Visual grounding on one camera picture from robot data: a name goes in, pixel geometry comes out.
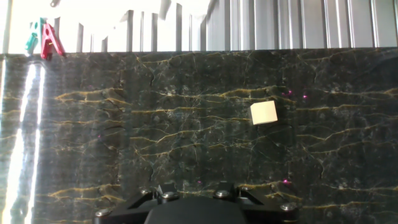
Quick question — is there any small wooden cube block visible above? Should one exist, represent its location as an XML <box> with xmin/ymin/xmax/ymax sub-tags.
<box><xmin>250</xmin><ymin>100</ymin><xmax>279</xmax><ymax>126</ymax></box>

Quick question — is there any black gold-veined marble mat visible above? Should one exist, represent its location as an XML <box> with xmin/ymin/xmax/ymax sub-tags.
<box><xmin>0</xmin><ymin>46</ymin><xmax>398</xmax><ymax>224</ymax></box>

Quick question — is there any teal clothespin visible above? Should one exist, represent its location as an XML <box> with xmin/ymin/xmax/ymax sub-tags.
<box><xmin>24</xmin><ymin>17</ymin><xmax>47</xmax><ymax>56</ymax></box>

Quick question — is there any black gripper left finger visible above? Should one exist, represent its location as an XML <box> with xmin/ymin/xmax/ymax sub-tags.
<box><xmin>94</xmin><ymin>185</ymin><xmax>180</xmax><ymax>224</ymax></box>

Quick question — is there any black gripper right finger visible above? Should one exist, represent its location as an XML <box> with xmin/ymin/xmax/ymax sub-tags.
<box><xmin>214</xmin><ymin>182</ymin><xmax>300</xmax><ymax>224</ymax></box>

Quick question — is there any red clothespin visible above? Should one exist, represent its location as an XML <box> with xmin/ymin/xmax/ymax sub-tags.
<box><xmin>40</xmin><ymin>23</ymin><xmax>67</xmax><ymax>61</ymax></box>

